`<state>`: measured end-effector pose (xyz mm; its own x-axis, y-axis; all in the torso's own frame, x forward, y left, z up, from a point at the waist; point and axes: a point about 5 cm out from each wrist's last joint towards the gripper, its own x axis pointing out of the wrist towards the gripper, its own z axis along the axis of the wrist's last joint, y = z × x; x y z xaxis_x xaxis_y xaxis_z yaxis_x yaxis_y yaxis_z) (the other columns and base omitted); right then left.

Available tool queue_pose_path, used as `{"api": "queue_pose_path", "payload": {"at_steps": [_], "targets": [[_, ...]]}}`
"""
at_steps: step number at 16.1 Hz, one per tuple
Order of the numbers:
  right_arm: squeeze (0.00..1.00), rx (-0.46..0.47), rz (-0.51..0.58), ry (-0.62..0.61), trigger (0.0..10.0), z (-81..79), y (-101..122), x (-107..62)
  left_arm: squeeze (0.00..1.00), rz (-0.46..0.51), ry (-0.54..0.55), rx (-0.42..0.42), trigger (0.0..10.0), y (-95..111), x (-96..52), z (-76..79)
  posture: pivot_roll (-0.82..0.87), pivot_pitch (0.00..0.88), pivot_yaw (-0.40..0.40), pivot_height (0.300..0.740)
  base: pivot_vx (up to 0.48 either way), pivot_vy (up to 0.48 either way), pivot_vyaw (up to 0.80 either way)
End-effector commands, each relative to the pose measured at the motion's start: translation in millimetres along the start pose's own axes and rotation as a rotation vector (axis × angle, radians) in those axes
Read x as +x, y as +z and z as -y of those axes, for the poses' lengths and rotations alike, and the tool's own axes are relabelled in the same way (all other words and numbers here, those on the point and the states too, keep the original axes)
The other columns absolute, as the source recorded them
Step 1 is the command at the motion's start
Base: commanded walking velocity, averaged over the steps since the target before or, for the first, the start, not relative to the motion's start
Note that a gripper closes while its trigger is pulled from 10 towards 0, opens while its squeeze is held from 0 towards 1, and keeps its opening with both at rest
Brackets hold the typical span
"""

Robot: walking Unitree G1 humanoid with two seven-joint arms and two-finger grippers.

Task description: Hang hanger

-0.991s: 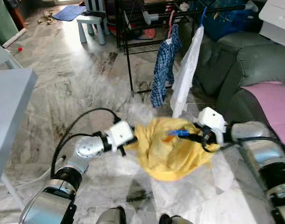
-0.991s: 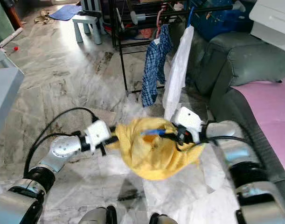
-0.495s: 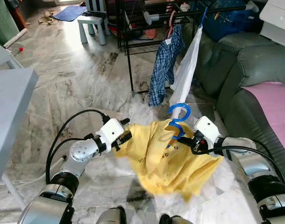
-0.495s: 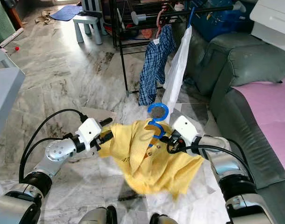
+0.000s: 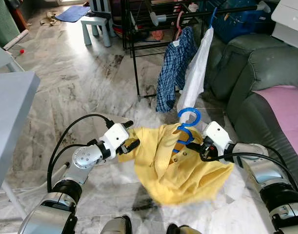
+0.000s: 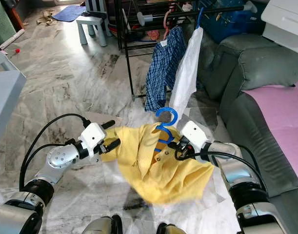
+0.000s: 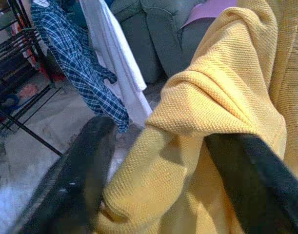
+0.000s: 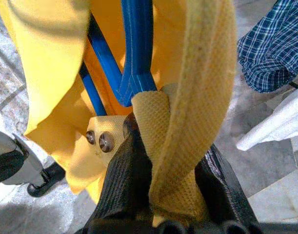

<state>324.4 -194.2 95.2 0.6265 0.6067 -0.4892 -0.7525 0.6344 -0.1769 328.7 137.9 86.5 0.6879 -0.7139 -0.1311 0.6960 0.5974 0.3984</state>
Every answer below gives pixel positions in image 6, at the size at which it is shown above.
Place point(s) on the blue plastic hanger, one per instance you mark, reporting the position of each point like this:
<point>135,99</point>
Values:
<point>200,17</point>
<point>175,117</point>

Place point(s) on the yellow garment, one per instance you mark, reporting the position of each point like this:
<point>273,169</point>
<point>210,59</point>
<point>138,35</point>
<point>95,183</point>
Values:
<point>168,175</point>

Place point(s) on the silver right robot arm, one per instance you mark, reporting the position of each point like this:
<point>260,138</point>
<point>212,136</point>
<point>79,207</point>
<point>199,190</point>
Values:
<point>241,175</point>

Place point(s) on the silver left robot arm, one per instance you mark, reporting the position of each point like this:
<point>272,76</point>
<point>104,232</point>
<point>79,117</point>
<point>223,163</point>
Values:
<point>61,158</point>

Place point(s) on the pink hanger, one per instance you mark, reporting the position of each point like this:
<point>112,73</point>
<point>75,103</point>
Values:
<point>166,24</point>

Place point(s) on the black metal drying rack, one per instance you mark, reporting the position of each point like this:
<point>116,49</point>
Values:
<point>129,58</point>

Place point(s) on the blue plaid garment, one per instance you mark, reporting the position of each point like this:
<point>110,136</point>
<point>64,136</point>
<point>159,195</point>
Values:
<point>161,73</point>

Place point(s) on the white garment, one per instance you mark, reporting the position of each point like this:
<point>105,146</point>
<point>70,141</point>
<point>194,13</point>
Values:
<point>185,73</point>

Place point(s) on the left robot leg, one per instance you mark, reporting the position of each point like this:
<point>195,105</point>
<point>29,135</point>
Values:
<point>102,226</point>

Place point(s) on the robot leg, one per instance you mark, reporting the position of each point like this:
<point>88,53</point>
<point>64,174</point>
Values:
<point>102,226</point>
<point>172,229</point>

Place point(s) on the right robot leg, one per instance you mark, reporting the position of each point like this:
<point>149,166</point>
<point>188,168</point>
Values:
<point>172,229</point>

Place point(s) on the light grey folding table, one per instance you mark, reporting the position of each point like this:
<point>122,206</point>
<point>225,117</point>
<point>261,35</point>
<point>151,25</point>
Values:
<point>7,112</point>

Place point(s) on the pink cloth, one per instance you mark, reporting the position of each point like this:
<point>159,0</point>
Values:
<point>280,117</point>

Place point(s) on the dark green sofa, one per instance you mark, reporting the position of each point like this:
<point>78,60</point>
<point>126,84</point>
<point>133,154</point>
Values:
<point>246,63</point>

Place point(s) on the blue floor mat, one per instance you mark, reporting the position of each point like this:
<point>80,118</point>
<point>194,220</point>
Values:
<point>69,13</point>

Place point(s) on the small red ball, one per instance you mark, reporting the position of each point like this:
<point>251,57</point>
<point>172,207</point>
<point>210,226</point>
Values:
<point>17,49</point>

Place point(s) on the crumpled brown paper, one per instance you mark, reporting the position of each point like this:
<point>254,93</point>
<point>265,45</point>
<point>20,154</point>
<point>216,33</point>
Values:
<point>46,18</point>

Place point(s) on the light grey side table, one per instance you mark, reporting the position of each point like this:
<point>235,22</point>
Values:
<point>2,57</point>

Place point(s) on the white rolled tube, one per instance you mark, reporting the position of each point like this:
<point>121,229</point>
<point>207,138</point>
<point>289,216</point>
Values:
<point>11,39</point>

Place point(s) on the blue patterned plastic cover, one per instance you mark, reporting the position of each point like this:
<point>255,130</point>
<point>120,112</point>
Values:
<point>229,24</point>

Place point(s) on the green textured panel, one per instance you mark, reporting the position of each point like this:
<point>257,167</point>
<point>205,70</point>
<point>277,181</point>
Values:
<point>2,23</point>

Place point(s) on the white plastic box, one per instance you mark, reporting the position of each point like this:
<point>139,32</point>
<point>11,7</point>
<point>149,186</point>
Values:
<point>285,22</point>

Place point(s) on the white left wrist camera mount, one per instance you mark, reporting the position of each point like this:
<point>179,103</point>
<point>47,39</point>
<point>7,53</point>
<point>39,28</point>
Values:
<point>93,135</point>

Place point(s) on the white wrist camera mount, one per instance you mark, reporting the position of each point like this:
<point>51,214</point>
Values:
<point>193,134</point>
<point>93,135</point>

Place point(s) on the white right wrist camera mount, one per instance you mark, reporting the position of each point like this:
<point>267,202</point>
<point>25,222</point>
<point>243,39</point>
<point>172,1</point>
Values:
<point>193,134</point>

